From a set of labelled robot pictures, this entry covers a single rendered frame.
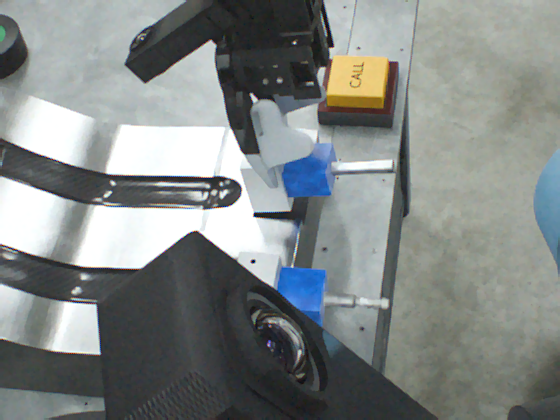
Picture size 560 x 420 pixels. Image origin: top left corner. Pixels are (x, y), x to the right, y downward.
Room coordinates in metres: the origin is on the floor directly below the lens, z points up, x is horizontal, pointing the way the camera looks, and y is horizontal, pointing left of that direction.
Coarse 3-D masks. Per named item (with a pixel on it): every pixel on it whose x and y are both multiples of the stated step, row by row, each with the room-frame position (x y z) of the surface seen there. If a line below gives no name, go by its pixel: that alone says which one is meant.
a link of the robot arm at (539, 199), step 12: (552, 156) 0.27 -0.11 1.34; (552, 168) 0.26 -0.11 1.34; (540, 180) 0.26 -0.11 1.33; (552, 180) 0.25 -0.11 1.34; (540, 192) 0.26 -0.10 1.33; (552, 192) 0.25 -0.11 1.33; (540, 204) 0.25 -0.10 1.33; (552, 204) 0.25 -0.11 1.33; (540, 216) 0.25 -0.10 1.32; (552, 216) 0.24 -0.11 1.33; (540, 228) 0.25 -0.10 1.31; (552, 228) 0.24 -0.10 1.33; (552, 240) 0.24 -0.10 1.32; (552, 252) 0.24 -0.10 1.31
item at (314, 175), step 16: (320, 144) 0.64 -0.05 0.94; (304, 160) 0.63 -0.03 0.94; (320, 160) 0.62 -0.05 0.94; (336, 160) 0.64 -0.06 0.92; (384, 160) 0.61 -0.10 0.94; (256, 176) 0.62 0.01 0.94; (288, 176) 0.61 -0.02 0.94; (304, 176) 0.61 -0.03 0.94; (320, 176) 0.60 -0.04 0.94; (256, 192) 0.62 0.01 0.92; (272, 192) 0.61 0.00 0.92; (288, 192) 0.61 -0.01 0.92; (304, 192) 0.61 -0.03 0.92; (320, 192) 0.60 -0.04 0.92; (256, 208) 0.61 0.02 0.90; (272, 208) 0.61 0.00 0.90; (288, 208) 0.61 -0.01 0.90
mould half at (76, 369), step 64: (0, 128) 0.75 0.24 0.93; (64, 128) 0.76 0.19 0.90; (128, 128) 0.76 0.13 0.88; (192, 128) 0.74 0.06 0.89; (0, 192) 0.68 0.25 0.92; (64, 256) 0.61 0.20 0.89; (128, 256) 0.60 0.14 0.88; (0, 320) 0.55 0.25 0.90; (64, 320) 0.54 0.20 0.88; (0, 384) 0.54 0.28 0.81; (64, 384) 0.52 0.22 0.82
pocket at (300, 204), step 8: (296, 200) 0.64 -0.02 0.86; (304, 200) 0.63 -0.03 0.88; (296, 208) 0.63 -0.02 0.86; (304, 208) 0.62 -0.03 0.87; (256, 216) 0.62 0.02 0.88; (264, 216) 0.63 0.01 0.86; (272, 216) 0.63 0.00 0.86; (280, 216) 0.63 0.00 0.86; (288, 216) 0.63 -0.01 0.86; (296, 216) 0.62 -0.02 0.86; (304, 216) 0.61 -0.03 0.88; (304, 224) 0.60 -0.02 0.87
